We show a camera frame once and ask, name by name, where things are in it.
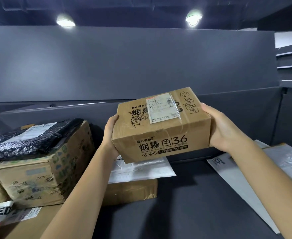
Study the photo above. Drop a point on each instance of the red logo cardboard box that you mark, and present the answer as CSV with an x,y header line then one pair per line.
x,y
36,226

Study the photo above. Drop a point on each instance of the person's right forearm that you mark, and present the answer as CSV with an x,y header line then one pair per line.
x,y
273,176

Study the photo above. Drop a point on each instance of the large white poly mailer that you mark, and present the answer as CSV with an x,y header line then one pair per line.
x,y
235,184

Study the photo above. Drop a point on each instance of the person's right hand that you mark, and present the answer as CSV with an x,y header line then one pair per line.
x,y
225,134

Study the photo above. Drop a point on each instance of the person's left forearm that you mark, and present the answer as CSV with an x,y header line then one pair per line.
x,y
78,201

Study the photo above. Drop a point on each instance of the orange-edged clear mailer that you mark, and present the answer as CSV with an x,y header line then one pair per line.
x,y
290,161

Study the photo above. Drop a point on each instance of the long black lettered cardboard box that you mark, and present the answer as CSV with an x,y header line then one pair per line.
x,y
131,191

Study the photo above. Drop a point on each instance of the black bubble mailer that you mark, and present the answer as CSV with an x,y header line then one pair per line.
x,y
31,141

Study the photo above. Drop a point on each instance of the person's left hand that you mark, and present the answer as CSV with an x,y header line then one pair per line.
x,y
108,139

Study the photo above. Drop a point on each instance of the white bubble mailer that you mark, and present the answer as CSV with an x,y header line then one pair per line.
x,y
166,177

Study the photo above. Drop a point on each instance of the white label tall cardboard box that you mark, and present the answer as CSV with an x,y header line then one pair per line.
x,y
41,181

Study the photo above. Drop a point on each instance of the black printed small cardboard box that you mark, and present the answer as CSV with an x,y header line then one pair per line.
x,y
161,136

